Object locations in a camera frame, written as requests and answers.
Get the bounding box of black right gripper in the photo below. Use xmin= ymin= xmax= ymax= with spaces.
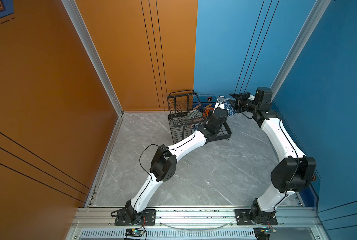
xmin=228 ymin=92 xmax=259 ymax=115

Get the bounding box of dark blue patterned bowl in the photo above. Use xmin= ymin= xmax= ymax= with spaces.
xmin=224 ymin=99 xmax=236 ymax=117

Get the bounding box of orange plastic bowl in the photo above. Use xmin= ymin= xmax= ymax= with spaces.
xmin=203 ymin=108 xmax=214 ymax=118

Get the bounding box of green patterned ceramic bowl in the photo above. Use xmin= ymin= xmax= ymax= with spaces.
xmin=187 ymin=109 xmax=203 ymax=121

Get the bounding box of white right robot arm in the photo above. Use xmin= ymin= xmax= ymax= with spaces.
xmin=230 ymin=87 xmax=316 ymax=225

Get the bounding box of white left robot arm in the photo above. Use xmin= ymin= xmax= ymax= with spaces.
xmin=110 ymin=108 xmax=228 ymax=226

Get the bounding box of circuit board right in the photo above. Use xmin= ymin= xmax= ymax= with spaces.
xmin=253 ymin=228 xmax=277 ymax=240

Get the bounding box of green circuit board left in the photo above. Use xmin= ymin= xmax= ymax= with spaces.
xmin=124 ymin=229 xmax=146 ymax=240

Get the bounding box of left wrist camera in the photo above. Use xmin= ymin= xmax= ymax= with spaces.
xmin=214 ymin=96 xmax=225 ymax=109

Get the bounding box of black wire dish rack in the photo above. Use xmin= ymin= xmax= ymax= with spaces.
xmin=167 ymin=90 xmax=217 ymax=144

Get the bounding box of aluminium corner post right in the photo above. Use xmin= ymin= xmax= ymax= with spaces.
xmin=270 ymin=0 xmax=331 ymax=102

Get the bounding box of aluminium corner post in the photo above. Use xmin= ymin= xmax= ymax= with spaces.
xmin=270 ymin=0 xmax=331 ymax=102
xmin=61 ymin=0 xmax=123 ymax=117

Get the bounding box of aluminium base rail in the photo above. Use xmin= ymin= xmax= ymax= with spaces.
xmin=66 ymin=207 xmax=329 ymax=240

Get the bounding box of aluminium corner post left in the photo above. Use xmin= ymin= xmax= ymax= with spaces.
xmin=61 ymin=0 xmax=123 ymax=117

